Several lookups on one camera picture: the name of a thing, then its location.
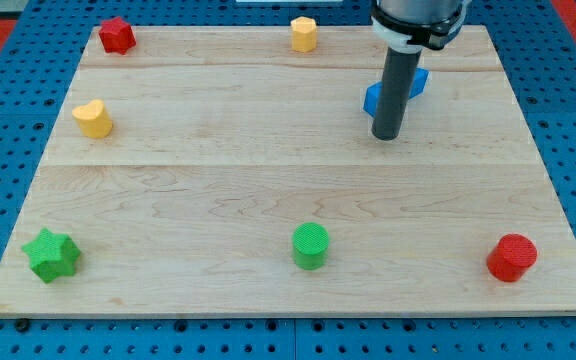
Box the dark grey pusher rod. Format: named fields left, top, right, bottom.
left=372, top=49, right=420, bottom=141

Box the blue cube block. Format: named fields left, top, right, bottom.
left=409, top=68, right=429, bottom=99

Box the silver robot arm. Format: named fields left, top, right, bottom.
left=370, top=0, right=470, bottom=141

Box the yellow hexagon block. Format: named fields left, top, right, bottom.
left=290, top=16, right=317, bottom=53

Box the green cylinder block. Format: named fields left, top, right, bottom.
left=292, top=222, right=330, bottom=270

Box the wooden board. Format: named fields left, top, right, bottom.
left=0, top=26, right=576, bottom=319

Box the red cylinder block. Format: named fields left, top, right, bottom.
left=486, top=233, right=538, bottom=282

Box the red star block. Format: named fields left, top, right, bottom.
left=98, top=16, right=136, bottom=55

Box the yellow heart block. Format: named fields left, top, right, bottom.
left=72, top=99, right=113, bottom=139

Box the green star block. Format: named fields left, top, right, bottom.
left=21, top=227, right=81, bottom=284

